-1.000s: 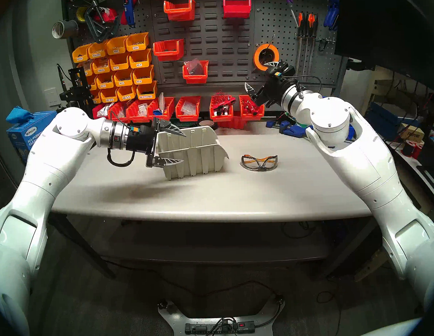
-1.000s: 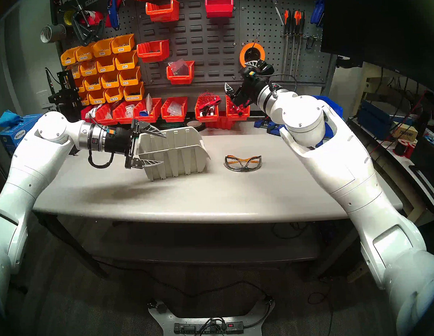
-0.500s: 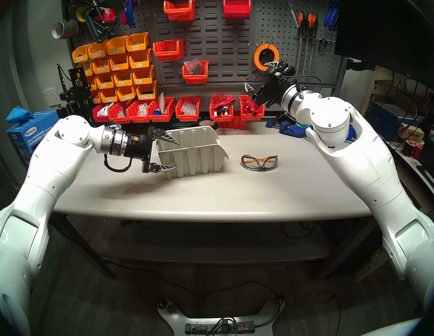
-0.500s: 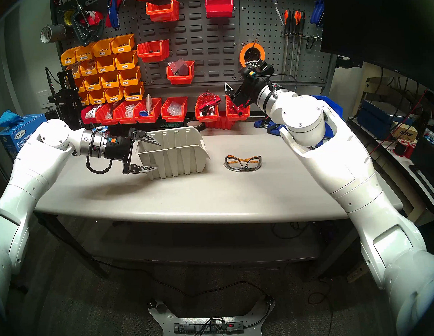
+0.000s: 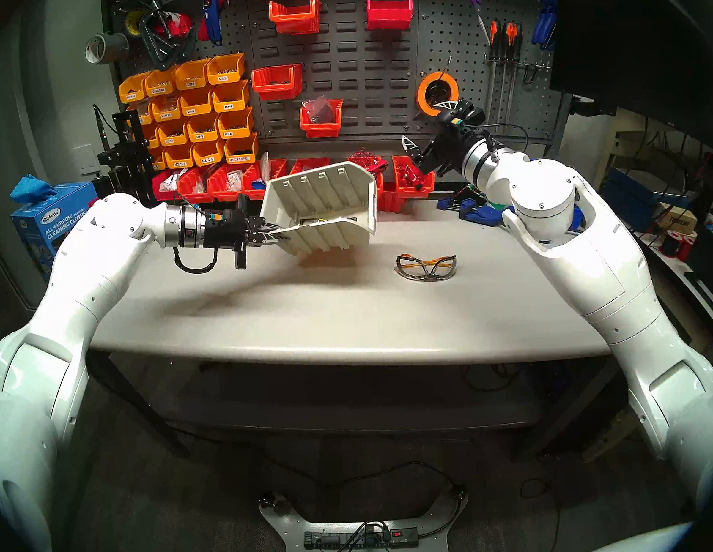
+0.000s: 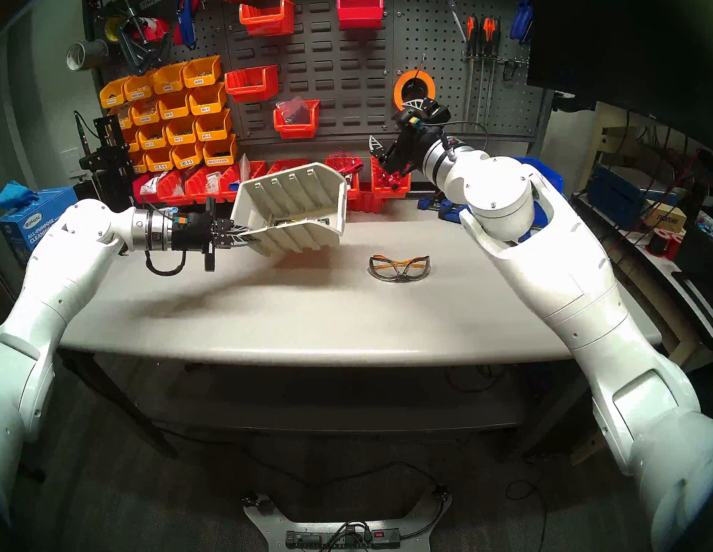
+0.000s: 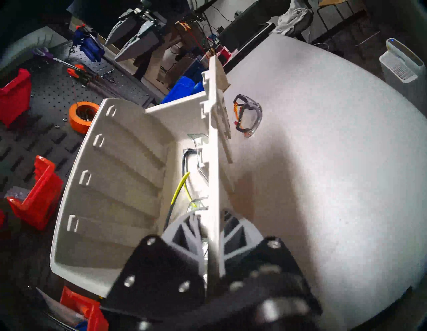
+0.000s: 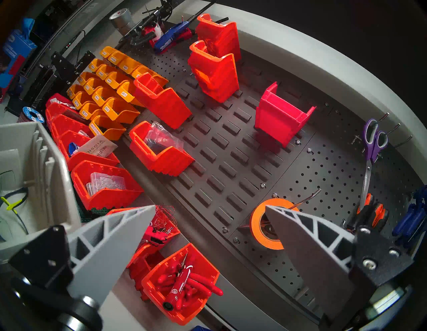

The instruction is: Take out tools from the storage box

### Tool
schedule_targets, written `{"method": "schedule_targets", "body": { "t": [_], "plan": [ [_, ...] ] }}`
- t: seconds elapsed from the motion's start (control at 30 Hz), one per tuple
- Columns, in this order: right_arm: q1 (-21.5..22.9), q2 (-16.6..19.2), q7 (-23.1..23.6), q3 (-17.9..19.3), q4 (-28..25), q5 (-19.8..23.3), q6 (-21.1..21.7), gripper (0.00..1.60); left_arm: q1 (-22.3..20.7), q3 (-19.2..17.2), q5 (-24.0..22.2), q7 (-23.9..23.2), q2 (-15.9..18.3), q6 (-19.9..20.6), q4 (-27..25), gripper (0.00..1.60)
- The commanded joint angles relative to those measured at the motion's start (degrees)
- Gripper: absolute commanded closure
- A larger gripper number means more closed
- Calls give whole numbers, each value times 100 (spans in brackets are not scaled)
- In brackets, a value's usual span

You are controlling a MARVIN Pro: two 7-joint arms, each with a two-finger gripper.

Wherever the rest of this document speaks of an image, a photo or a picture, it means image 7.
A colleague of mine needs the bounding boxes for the white cloth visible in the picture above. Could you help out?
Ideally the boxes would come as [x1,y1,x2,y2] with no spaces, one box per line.
[274,0,314,35]

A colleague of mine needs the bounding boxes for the purple handled scissors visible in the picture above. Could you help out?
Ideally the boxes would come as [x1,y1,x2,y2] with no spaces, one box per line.
[32,47,79,69]

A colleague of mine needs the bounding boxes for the blue plastic bin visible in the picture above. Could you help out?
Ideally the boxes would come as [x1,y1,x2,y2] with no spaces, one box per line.
[162,76,205,104]

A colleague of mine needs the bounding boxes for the orange black screwdriver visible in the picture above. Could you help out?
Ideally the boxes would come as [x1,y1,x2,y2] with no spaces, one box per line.
[75,63,100,80]

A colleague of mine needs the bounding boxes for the tall clear plastic bag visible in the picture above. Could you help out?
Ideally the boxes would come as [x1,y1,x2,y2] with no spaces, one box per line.
[36,287,88,327]

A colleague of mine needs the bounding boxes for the beige plastic storage bin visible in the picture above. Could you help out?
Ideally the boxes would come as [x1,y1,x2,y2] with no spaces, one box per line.
[50,55,234,299]

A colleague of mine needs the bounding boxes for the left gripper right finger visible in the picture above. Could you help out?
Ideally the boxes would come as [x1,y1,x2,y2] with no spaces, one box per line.
[213,211,323,331]

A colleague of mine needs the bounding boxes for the white air purifier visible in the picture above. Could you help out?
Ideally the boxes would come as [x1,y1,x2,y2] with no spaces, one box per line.
[379,38,427,114]

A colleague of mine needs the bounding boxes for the orange tape roll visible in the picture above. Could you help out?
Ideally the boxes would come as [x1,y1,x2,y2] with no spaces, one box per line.
[69,101,100,134]

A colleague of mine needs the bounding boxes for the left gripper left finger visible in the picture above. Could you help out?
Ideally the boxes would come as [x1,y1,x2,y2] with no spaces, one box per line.
[100,211,208,331]

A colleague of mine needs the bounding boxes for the orange-red parts bin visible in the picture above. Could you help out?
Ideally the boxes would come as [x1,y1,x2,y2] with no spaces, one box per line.
[60,285,109,331]
[7,155,64,231]

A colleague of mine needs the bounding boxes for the grey pegboard panel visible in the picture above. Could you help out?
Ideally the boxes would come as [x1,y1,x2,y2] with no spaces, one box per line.
[0,40,157,301]

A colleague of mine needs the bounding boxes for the safety glasses orange temples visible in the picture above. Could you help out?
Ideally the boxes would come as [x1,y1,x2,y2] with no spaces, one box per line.
[233,94,263,138]

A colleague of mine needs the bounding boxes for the blue spring clamp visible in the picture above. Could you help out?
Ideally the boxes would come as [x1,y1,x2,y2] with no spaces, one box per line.
[73,26,105,63]

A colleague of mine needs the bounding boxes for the safety glasses yellow temples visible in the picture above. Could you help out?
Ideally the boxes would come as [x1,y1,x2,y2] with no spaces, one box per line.
[163,133,210,231]

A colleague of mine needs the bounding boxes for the bright red parts bin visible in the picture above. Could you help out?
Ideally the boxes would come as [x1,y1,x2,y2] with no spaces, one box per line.
[0,68,32,127]

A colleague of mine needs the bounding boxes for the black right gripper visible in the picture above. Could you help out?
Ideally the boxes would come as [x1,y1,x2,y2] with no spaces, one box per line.
[104,0,191,62]

